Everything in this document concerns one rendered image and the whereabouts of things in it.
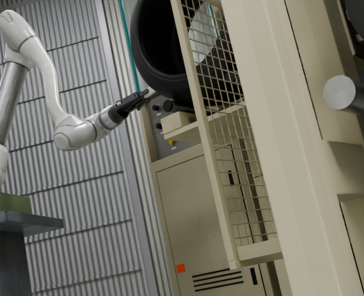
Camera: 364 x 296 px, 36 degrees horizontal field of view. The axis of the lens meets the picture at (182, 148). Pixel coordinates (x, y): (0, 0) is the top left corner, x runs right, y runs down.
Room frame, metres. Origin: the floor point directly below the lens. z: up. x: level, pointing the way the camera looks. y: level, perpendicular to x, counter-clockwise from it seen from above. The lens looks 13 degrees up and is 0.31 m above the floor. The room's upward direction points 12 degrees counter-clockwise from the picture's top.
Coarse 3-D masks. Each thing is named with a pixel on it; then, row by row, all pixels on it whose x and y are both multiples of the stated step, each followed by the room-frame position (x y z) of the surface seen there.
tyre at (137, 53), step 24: (144, 0) 1.88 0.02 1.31; (168, 0) 2.05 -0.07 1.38; (144, 24) 2.02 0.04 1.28; (168, 24) 2.12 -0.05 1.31; (144, 48) 1.93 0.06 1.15; (168, 48) 2.14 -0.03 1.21; (144, 72) 1.93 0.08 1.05; (168, 72) 2.13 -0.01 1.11; (168, 96) 1.92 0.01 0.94; (216, 96) 1.88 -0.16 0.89
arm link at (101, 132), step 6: (96, 114) 2.21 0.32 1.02; (90, 120) 2.17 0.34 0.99; (96, 120) 2.18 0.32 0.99; (96, 126) 2.18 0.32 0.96; (102, 126) 2.19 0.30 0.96; (96, 132) 2.18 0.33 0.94; (102, 132) 2.20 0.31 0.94; (108, 132) 2.23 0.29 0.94; (96, 138) 2.20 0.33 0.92; (102, 138) 2.25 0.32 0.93
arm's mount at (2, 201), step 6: (0, 192) 2.03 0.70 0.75; (0, 198) 2.02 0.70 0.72; (6, 198) 2.07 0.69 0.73; (12, 198) 2.12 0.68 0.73; (18, 198) 2.17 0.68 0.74; (24, 198) 2.22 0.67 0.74; (0, 204) 2.02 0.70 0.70; (6, 204) 2.07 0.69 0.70; (12, 204) 2.11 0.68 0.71; (18, 204) 2.16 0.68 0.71; (24, 204) 2.22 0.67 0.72; (30, 204) 2.27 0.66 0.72; (0, 210) 2.01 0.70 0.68; (12, 210) 2.11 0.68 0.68; (18, 210) 2.16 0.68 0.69; (24, 210) 2.21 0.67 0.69; (30, 210) 2.26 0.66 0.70
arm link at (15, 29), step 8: (0, 16) 2.17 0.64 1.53; (8, 16) 2.16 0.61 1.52; (16, 16) 2.17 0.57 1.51; (0, 24) 2.18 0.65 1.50; (8, 24) 2.16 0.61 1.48; (16, 24) 2.16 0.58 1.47; (24, 24) 2.17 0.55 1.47; (8, 32) 2.17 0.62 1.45; (16, 32) 2.16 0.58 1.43; (24, 32) 2.16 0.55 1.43; (32, 32) 2.19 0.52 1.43; (8, 40) 2.22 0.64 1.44; (16, 40) 2.17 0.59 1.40; (24, 40) 2.17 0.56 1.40; (16, 48) 2.21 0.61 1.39
